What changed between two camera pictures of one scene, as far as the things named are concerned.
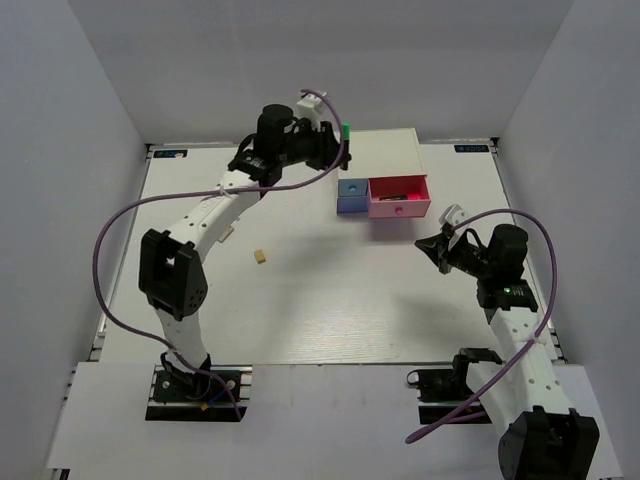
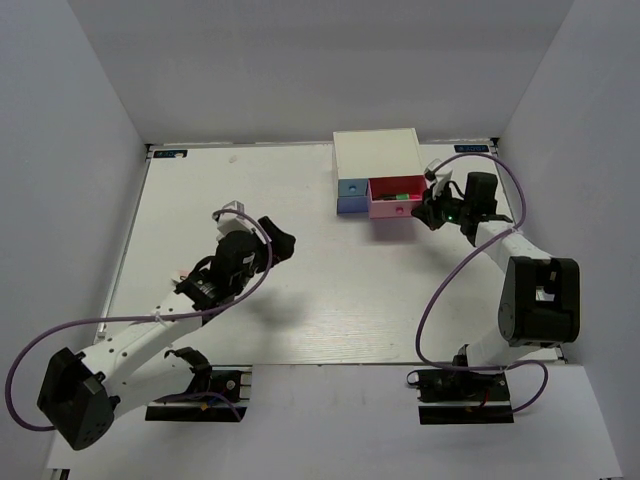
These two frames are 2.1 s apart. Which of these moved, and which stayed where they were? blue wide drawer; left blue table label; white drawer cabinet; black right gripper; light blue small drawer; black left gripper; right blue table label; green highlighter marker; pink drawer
Moved: black right gripper; black left gripper; green highlighter marker
Stayed: light blue small drawer; pink drawer; right blue table label; left blue table label; white drawer cabinet; blue wide drawer
